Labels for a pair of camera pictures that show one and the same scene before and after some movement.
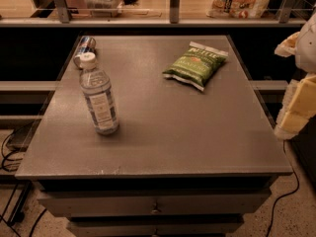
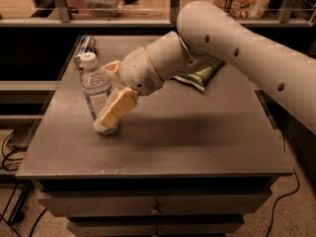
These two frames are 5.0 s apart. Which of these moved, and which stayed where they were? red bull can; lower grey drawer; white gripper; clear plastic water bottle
Moved: white gripper
Stayed: red bull can; clear plastic water bottle; lower grey drawer
